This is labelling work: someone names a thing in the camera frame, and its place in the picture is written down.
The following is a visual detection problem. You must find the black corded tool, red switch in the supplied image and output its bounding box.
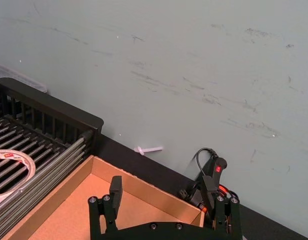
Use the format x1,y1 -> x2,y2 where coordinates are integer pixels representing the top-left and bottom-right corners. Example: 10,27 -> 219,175
178,147 -> 239,226

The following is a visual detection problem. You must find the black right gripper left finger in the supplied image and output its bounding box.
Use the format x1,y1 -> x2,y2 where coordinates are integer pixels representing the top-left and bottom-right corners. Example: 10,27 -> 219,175
88,175 -> 123,235

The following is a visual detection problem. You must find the shallow brown cardboard tray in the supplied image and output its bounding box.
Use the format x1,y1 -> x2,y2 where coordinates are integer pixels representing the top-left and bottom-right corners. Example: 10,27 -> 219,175
2,154 -> 207,240

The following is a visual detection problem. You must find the small white three-armed plastic piece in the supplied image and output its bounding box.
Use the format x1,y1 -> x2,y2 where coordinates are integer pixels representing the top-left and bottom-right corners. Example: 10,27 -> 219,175
134,145 -> 164,156

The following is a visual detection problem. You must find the clear plastic case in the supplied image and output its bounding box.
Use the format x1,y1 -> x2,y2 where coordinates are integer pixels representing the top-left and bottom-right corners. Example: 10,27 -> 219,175
0,64 -> 49,94

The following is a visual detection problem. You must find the black table cloth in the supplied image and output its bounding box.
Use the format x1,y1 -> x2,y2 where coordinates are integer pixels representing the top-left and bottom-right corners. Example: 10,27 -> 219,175
100,133 -> 308,240

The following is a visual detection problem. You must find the black rack with steel bars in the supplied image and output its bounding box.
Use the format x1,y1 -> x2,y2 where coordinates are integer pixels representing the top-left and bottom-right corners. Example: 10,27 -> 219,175
0,77 -> 105,240

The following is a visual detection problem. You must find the roll of white tape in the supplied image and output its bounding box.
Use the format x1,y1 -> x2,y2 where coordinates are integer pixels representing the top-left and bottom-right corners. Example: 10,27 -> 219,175
0,149 -> 37,209

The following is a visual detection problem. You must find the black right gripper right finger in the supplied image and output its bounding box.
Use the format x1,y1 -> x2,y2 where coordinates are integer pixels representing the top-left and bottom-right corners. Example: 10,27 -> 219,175
201,175 -> 241,236

